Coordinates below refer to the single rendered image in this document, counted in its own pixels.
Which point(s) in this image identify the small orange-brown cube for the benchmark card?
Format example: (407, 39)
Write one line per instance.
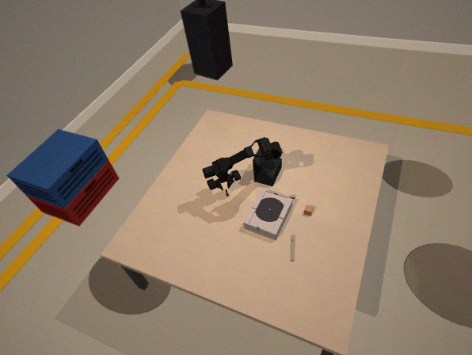
(308, 210)

